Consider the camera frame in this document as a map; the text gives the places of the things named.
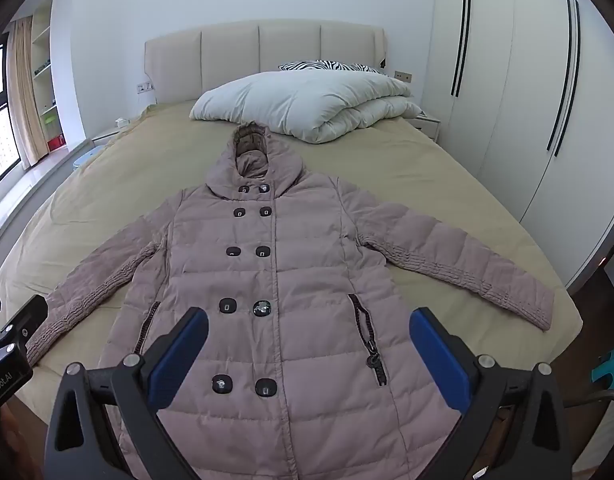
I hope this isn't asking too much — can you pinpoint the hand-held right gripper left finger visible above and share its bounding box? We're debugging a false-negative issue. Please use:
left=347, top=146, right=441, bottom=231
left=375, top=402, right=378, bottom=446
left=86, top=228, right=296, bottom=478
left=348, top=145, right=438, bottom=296
left=44, top=306, right=210, bottom=480

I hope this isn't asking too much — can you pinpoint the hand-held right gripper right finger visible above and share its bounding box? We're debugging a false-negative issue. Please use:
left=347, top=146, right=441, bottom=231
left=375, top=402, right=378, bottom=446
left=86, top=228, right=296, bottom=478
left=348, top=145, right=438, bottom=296
left=408, top=306, right=572, bottom=480

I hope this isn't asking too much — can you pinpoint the mauve hooded puffer coat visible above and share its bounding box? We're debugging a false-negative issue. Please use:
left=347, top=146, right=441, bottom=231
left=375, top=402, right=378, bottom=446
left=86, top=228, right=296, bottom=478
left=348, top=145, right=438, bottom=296
left=24, top=126, right=556, bottom=480

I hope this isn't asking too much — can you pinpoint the teal plastic stool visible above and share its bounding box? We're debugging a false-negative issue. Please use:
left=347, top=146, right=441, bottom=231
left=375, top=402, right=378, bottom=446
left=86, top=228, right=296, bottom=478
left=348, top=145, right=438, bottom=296
left=590, top=349, right=614, bottom=391

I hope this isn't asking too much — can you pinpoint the light blue round stool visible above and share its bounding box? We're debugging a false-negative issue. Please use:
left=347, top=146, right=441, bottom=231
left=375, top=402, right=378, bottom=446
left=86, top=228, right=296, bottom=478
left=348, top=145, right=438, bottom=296
left=74, top=148, right=106, bottom=169

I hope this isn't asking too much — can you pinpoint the bed with beige sheet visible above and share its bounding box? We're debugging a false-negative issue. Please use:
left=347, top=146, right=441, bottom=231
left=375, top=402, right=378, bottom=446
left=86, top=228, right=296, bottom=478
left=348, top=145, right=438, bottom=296
left=0, top=101, right=585, bottom=478

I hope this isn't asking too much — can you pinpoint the white nightstand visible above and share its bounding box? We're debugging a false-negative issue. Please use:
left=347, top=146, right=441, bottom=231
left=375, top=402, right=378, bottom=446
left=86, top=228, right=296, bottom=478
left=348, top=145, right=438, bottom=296
left=91, top=122, right=138, bottom=149
left=409, top=110, right=442, bottom=143

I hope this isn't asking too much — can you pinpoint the beige curtain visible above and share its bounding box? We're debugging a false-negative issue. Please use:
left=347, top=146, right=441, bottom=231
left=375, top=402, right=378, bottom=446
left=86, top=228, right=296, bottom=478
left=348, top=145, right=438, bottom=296
left=9, top=16, right=50, bottom=169

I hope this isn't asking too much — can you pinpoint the white wardrobe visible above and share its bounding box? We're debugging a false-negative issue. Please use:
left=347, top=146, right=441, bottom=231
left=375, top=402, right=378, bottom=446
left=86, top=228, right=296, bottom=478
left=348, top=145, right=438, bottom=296
left=419, top=0, right=614, bottom=291

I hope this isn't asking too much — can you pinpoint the white folded duvet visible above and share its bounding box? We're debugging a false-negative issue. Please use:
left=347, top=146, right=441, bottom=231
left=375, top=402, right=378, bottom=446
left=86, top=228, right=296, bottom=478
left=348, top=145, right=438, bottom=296
left=189, top=70, right=422, bottom=145

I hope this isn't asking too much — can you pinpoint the beige padded headboard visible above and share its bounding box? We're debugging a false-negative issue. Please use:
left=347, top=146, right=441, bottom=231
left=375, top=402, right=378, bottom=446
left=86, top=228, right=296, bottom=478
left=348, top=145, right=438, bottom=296
left=144, top=20, right=388, bottom=107

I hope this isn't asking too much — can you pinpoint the zebra print pillow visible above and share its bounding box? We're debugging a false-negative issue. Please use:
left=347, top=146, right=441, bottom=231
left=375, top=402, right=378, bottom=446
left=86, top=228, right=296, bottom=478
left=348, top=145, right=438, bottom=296
left=278, top=61, right=388, bottom=77

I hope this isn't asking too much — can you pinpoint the white wall shelf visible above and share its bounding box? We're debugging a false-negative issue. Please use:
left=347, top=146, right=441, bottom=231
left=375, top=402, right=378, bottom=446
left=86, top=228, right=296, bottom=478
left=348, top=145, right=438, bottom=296
left=31, top=7, right=68, bottom=152

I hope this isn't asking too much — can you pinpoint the black wardrobe handle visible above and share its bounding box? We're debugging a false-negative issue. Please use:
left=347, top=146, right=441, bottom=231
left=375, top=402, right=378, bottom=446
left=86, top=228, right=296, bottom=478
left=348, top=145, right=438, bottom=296
left=553, top=0, right=582, bottom=157
left=546, top=0, right=572, bottom=151
left=449, top=0, right=468, bottom=96
left=455, top=0, right=473, bottom=97

